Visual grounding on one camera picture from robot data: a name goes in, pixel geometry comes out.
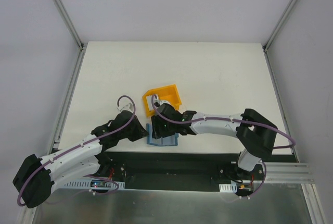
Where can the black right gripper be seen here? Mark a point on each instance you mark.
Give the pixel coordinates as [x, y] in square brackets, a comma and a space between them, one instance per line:
[157, 129]

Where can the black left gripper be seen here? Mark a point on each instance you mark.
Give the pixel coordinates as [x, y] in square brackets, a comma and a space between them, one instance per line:
[140, 129]

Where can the blue leather card holder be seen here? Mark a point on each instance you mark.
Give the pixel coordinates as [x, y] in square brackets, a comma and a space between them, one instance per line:
[161, 142]

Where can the yellow plastic bin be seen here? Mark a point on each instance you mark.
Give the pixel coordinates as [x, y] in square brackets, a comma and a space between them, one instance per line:
[169, 93]

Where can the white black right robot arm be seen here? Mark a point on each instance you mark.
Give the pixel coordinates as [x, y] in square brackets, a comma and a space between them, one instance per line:
[254, 131]

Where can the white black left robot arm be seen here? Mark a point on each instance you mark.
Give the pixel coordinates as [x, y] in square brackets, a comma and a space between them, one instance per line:
[39, 177]

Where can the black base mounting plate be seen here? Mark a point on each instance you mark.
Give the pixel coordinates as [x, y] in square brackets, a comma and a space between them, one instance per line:
[175, 171]

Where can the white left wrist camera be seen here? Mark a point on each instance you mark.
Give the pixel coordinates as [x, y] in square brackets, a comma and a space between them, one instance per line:
[128, 107]

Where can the white slotted cable duct left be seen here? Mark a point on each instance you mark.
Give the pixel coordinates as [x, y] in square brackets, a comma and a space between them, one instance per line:
[93, 184]

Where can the white slotted cable duct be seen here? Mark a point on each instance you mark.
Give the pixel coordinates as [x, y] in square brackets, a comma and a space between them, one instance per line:
[93, 184]
[228, 188]

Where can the white slotted cable duct right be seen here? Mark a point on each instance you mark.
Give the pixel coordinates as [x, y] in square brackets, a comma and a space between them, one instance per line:
[228, 188]

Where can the aluminium frame rail left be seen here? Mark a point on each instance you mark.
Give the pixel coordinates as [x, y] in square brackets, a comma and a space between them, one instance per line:
[68, 23]

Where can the aluminium frame rail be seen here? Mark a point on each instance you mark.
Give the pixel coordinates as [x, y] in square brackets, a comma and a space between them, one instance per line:
[280, 23]
[68, 23]

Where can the aluminium frame rail right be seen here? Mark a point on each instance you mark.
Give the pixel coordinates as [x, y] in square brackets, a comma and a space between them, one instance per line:
[280, 23]

